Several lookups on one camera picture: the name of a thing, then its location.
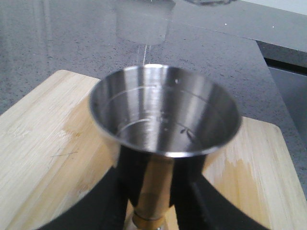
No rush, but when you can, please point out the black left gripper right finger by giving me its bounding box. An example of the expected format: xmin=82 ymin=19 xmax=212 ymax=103
xmin=174 ymin=176 xmax=267 ymax=230

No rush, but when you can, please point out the steel double jigger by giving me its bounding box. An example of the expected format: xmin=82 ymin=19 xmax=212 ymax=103
xmin=89 ymin=64 xmax=242 ymax=230

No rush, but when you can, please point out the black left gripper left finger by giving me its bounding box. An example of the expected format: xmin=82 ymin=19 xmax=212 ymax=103
xmin=40 ymin=167 xmax=128 ymax=230

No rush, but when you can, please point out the wooden cutting board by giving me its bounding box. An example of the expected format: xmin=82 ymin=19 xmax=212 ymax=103
xmin=0 ymin=70 xmax=307 ymax=230

